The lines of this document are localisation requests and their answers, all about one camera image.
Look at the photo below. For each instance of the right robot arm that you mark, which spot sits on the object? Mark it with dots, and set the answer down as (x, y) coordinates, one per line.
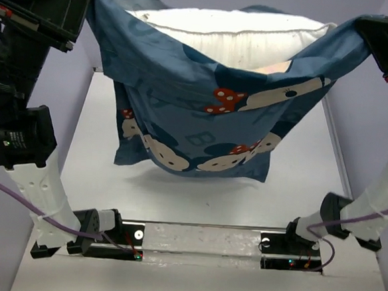
(367, 216)

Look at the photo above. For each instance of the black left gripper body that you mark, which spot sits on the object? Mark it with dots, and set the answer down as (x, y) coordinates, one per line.
(50, 34)

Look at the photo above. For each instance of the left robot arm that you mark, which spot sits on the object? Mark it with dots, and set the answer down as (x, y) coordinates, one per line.
(28, 153)

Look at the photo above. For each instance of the blue letter-print pillowcase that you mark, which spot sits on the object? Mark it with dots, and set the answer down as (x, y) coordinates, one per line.
(195, 117)

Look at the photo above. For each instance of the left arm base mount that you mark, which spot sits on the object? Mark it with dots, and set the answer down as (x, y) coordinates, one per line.
(122, 244)

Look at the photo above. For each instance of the white pillow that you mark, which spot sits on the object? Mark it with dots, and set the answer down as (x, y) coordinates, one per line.
(258, 42)

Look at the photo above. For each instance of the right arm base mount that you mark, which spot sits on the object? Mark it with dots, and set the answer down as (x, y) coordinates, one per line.
(277, 253)

